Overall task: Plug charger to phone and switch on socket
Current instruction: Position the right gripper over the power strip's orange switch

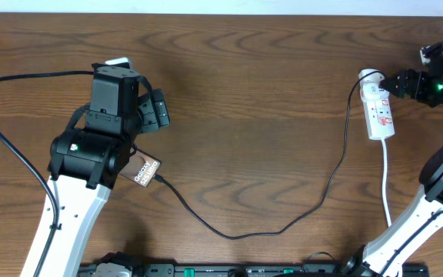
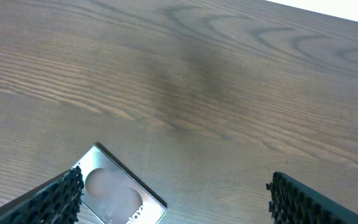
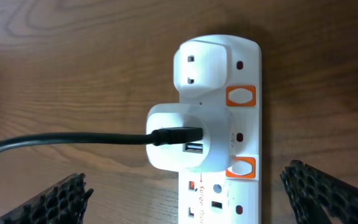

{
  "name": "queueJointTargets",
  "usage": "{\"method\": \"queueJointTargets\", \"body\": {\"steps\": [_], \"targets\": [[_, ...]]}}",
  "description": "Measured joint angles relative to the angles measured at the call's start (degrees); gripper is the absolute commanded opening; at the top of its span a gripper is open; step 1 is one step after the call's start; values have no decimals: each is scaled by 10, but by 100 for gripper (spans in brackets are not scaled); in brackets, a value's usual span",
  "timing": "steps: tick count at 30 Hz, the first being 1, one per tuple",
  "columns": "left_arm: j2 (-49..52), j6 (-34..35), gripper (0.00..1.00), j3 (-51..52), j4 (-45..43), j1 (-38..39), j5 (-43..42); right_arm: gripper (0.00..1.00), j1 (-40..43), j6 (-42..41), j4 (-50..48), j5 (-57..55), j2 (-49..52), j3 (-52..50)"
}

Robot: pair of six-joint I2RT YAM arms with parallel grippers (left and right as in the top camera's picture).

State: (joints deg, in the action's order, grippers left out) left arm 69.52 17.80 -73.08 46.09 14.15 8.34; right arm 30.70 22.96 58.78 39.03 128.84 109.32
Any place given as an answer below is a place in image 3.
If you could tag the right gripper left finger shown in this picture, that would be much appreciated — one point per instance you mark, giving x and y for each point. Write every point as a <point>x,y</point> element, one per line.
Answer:
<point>63,203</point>

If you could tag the white plug adapter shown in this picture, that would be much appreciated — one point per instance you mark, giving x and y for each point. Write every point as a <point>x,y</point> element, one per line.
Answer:
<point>200,67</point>

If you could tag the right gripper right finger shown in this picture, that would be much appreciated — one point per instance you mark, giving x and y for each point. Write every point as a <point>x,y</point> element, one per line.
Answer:
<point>316,196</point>

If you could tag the white USB charger adapter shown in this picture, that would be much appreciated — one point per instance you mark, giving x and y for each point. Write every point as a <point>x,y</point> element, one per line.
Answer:
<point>196,138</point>

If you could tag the white power strip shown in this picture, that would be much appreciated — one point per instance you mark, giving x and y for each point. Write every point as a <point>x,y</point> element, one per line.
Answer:
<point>232,195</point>

